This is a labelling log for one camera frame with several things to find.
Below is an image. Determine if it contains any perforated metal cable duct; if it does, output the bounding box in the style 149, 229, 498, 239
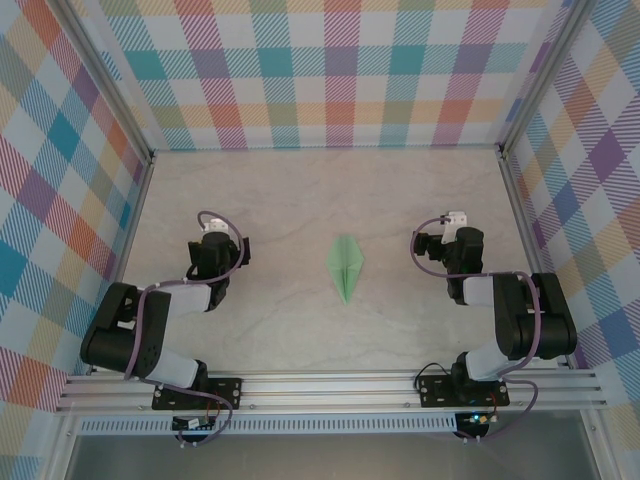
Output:
77, 418, 459, 435

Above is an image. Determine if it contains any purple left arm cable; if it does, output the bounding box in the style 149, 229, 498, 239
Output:
123, 210, 251, 449

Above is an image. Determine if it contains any light green paper sheet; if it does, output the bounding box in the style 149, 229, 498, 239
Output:
324, 234, 366, 305

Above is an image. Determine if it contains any aluminium frame post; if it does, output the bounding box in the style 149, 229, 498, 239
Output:
582, 409, 614, 480
42, 414, 81, 480
499, 0, 589, 154
54, 0, 155, 164

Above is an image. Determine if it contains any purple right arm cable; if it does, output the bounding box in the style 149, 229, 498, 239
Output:
410, 214, 544, 444

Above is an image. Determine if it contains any aluminium mounting rail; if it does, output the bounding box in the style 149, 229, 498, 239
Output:
54, 372, 609, 415

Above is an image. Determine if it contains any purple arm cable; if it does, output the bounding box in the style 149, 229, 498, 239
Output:
410, 214, 544, 444
123, 210, 251, 449

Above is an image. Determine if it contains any grey metal panel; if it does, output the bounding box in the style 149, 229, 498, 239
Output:
64, 433, 599, 480

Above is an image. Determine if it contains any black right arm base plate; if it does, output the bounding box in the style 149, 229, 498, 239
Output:
417, 372, 510, 409

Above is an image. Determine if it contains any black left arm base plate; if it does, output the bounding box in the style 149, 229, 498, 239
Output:
152, 377, 245, 412

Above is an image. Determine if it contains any aluminium side rail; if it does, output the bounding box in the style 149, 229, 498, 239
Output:
499, 149, 571, 370
87, 152, 157, 375

